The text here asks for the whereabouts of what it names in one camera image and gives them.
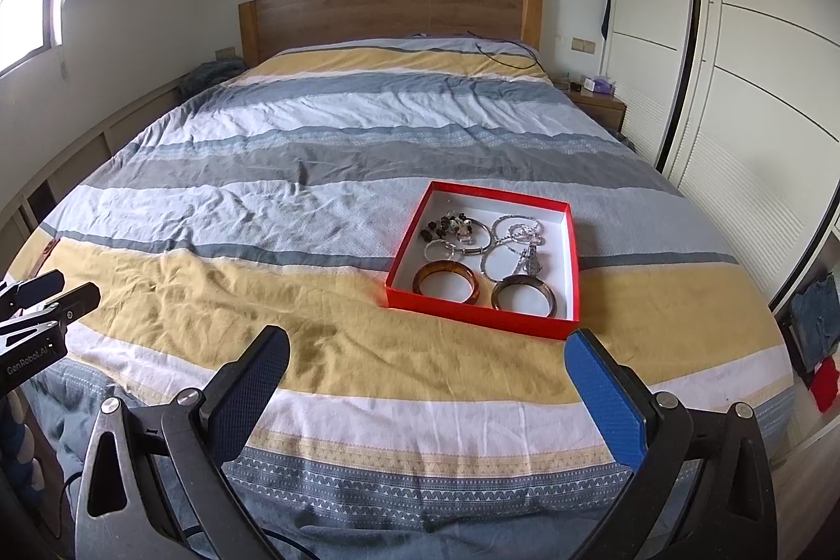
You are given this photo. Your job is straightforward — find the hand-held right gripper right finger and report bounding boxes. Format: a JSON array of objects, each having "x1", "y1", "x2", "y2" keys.
[{"x1": 563, "y1": 329, "x2": 779, "y2": 560}]

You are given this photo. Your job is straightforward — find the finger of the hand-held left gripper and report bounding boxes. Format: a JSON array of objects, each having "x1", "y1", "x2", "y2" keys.
[
  {"x1": 0, "y1": 282, "x2": 101, "y2": 338},
  {"x1": 0, "y1": 270, "x2": 67, "y2": 320}
]

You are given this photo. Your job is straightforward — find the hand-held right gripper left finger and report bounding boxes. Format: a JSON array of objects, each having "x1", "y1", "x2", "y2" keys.
[{"x1": 75, "y1": 325, "x2": 291, "y2": 560}]

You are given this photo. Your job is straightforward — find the red jewelry box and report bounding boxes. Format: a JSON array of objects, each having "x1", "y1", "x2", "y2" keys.
[{"x1": 383, "y1": 180, "x2": 581, "y2": 341}]

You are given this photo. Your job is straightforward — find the silver metal wristwatch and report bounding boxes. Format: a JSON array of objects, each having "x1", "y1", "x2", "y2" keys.
[{"x1": 521, "y1": 241, "x2": 547, "y2": 279}]

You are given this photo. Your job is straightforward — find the silver chain necklace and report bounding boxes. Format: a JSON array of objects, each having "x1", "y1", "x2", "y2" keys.
[{"x1": 479, "y1": 244, "x2": 526, "y2": 283}]

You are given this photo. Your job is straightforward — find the thick twisted silver bracelet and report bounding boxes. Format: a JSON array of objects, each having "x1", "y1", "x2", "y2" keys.
[{"x1": 505, "y1": 217, "x2": 547, "y2": 249}]

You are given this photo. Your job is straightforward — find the thin twisted silver bangle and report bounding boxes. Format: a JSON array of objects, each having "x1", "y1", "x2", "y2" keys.
[{"x1": 424, "y1": 235, "x2": 468, "y2": 265}]

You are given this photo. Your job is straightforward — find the brown beaded bracelet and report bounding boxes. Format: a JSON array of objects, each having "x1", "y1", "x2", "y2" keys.
[{"x1": 420, "y1": 210, "x2": 477, "y2": 244}]

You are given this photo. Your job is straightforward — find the person's left hand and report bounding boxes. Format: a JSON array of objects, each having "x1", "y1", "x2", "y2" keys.
[{"x1": 0, "y1": 399, "x2": 44, "y2": 492}]

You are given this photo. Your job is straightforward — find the dark grey bangle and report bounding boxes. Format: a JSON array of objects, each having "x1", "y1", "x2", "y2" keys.
[{"x1": 490, "y1": 276, "x2": 559, "y2": 319}]

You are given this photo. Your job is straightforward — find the white low shelf unit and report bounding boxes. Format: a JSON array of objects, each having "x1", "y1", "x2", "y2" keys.
[{"x1": 0, "y1": 73, "x2": 186, "y2": 252}]

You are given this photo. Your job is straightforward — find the plain silver bangle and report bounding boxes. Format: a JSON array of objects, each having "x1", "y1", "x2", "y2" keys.
[{"x1": 441, "y1": 219, "x2": 493, "y2": 259}]

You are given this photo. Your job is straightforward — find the amber bangle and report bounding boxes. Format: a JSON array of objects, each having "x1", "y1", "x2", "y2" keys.
[{"x1": 412, "y1": 262, "x2": 482, "y2": 305}]

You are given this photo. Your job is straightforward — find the red cloth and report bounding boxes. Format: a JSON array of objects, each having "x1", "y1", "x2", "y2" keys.
[{"x1": 810, "y1": 355, "x2": 840, "y2": 415}]

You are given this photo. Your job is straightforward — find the blue jeans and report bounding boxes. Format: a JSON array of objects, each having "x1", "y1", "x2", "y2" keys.
[{"x1": 787, "y1": 273, "x2": 840, "y2": 367}]

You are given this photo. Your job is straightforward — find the striped yellow grey blanket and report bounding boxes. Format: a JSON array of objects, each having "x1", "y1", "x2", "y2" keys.
[{"x1": 9, "y1": 35, "x2": 798, "y2": 560}]

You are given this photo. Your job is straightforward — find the grey crumpled cloth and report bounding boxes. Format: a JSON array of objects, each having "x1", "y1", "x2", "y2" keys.
[{"x1": 178, "y1": 60, "x2": 249, "y2": 97}]

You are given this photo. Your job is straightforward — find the wooden nightstand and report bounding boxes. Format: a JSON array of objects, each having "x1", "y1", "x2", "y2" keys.
[{"x1": 554, "y1": 78, "x2": 628, "y2": 133}]

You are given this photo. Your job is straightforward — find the white wardrobe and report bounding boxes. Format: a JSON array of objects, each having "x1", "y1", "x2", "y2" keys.
[{"x1": 602, "y1": 0, "x2": 840, "y2": 315}]

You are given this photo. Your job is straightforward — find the wooden bed headboard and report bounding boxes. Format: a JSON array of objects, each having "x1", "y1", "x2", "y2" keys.
[{"x1": 237, "y1": 0, "x2": 545, "y2": 70}]

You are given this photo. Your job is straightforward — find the black cable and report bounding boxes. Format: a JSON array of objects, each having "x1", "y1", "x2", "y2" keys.
[{"x1": 467, "y1": 30, "x2": 544, "y2": 73}]

